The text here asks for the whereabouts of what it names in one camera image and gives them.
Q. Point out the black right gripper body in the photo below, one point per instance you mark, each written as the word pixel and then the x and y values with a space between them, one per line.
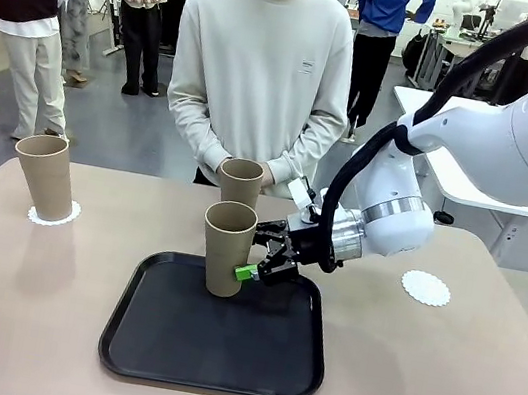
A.
pixel 306 245

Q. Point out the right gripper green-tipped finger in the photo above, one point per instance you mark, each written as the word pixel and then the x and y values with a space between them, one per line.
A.
pixel 271 231
pixel 273 265

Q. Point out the tall beige cup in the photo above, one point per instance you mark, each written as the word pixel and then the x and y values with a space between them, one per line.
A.
pixel 46 181
pixel 223 261
pixel 239 186

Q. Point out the white scalloped paper coaster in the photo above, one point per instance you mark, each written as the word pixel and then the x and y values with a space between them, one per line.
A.
pixel 426 288
pixel 74 215

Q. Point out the person's left forearm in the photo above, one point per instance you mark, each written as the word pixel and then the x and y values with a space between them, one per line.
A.
pixel 312 137

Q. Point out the person's right forearm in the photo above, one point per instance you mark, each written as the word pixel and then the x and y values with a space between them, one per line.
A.
pixel 191 119

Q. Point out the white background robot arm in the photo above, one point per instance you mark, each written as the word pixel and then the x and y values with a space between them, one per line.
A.
pixel 459 12

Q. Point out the person's left hand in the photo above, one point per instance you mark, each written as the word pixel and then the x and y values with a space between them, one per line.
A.
pixel 268 174

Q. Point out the black plastic tray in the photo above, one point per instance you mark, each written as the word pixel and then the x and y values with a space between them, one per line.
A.
pixel 218 347

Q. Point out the white table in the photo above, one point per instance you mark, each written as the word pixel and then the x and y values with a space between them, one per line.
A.
pixel 468 191

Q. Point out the person in beige sweatshirt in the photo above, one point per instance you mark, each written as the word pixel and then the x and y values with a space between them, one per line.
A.
pixel 262 55

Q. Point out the black backpack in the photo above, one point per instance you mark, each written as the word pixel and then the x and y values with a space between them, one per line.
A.
pixel 412 52

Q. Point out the grey background desk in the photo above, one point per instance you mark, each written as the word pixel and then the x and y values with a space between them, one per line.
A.
pixel 442 40

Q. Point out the person in grey patterned trousers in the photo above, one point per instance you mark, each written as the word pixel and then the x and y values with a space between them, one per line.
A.
pixel 77 24

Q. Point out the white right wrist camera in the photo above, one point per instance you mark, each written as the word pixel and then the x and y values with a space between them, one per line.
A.
pixel 300 193

